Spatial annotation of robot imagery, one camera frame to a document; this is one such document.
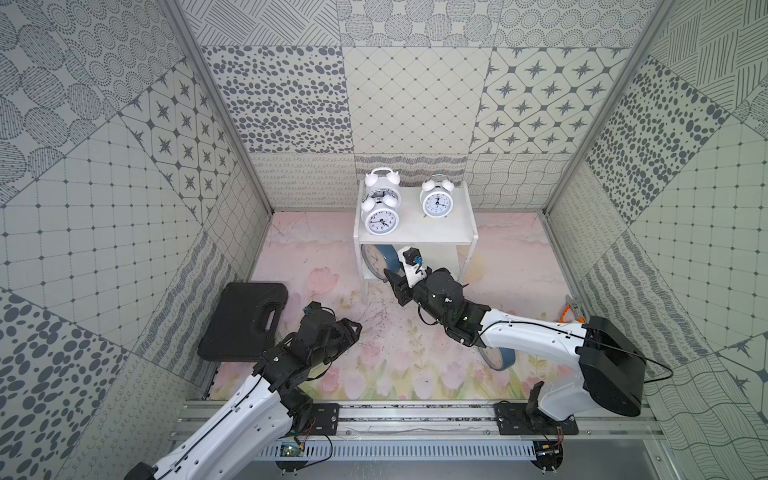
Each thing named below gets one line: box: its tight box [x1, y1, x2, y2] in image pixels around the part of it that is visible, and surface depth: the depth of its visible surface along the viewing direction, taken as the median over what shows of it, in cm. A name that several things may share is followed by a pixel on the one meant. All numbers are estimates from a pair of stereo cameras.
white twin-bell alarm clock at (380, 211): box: [360, 188, 401, 236], surface depth 67 cm
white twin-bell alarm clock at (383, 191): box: [361, 167, 401, 211], surface depth 71 cm
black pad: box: [198, 282, 289, 362], surface depth 89 cm
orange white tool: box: [559, 294, 586, 324], surface depth 97 cm
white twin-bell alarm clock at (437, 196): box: [420, 174, 455, 218], surface depth 70 cm
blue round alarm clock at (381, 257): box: [361, 244, 401, 282], surface depth 76 cm
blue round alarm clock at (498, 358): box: [478, 346, 516, 371], surface depth 78 cm
